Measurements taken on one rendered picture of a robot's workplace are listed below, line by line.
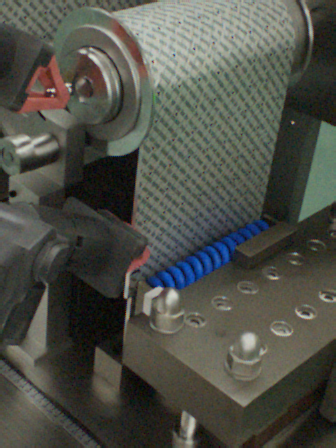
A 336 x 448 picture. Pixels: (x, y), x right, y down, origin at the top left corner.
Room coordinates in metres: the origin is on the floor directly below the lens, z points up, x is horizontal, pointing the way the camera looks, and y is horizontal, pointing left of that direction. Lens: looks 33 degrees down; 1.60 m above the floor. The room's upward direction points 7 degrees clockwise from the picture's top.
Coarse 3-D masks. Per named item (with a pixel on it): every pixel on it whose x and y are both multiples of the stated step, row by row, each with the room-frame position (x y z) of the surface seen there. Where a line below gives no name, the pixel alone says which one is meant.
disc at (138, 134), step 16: (80, 16) 0.79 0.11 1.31; (96, 16) 0.77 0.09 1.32; (112, 16) 0.76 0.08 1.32; (64, 32) 0.80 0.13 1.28; (112, 32) 0.76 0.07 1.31; (128, 32) 0.75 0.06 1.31; (128, 48) 0.74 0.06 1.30; (144, 64) 0.73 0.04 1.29; (144, 80) 0.73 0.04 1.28; (144, 96) 0.73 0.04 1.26; (144, 112) 0.73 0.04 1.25; (144, 128) 0.72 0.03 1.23; (96, 144) 0.76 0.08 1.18; (112, 144) 0.75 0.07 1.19; (128, 144) 0.74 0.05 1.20
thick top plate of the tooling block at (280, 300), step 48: (192, 288) 0.74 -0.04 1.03; (240, 288) 0.76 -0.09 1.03; (288, 288) 0.77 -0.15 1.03; (144, 336) 0.66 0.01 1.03; (192, 336) 0.66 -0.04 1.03; (288, 336) 0.68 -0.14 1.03; (192, 384) 0.61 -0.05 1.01; (240, 384) 0.60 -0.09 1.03; (288, 384) 0.63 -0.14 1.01; (240, 432) 0.58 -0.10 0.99
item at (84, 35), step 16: (80, 32) 0.78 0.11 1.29; (96, 32) 0.77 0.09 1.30; (64, 48) 0.79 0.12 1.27; (112, 48) 0.75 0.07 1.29; (128, 64) 0.74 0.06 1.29; (128, 80) 0.74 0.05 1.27; (128, 96) 0.73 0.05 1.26; (128, 112) 0.73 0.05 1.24; (96, 128) 0.76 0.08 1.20; (112, 128) 0.75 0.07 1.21; (128, 128) 0.73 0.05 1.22
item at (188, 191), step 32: (224, 128) 0.83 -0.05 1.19; (256, 128) 0.88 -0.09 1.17; (160, 160) 0.75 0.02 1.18; (192, 160) 0.79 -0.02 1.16; (224, 160) 0.84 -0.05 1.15; (256, 160) 0.88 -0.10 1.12; (160, 192) 0.76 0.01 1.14; (192, 192) 0.80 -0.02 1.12; (224, 192) 0.84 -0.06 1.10; (256, 192) 0.90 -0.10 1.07; (160, 224) 0.76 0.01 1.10; (192, 224) 0.80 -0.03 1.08; (224, 224) 0.85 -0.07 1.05; (160, 256) 0.77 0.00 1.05; (128, 288) 0.73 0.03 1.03
